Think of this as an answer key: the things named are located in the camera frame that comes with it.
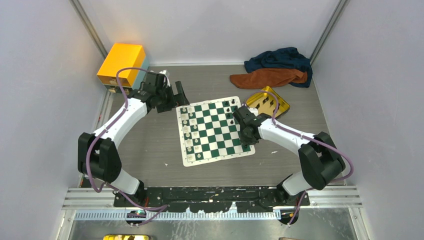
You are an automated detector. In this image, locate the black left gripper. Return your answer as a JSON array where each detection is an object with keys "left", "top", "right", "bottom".
[{"left": 156, "top": 81, "right": 190, "bottom": 113}]

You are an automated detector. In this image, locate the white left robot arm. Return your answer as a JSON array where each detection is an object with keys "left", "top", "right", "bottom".
[{"left": 77, "top": 71, "right": 189, "bottom": 207}]

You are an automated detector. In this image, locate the yellow teal drawer box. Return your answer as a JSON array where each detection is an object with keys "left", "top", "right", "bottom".
[{"left": 97, "top": 43, "right": 150, "bottom": 94}]

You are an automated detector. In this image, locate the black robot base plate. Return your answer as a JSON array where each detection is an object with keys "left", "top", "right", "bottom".
[{"left": 113, "top": 186, "right": 310, "bottom": 214}]

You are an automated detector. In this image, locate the orange brown cloth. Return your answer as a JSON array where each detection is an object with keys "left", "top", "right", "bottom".
[{"left": 229, "top": 68, "right": 308, "bottom": 90}]

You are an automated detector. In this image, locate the green white chess mat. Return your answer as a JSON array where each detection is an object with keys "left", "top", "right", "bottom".
[{"left": 175, "top": 96, "right": 256, "bottom": 167}]

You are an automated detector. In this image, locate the aluminium wall rail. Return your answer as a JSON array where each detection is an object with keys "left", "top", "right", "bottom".
[
  {"left": 310, "top": 0, "right": 350, "bottom": 65},
  {"left": 69, "top": 0, "right": 108, "bottom": 59}
]

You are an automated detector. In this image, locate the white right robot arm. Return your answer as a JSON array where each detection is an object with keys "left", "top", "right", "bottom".
[{"left": 233, "top": 105, "right": 346, "bottom": 206}]

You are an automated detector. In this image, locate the dark blue cloth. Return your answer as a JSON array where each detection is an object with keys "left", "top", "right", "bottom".
[{"left": 244, "top": 47, "right": 313, "bottom": 88}]

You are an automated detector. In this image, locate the gold metal tin tray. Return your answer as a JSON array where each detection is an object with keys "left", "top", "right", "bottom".
[{"left": 245, "top": 86, "right": 291, "bottom": 119}]

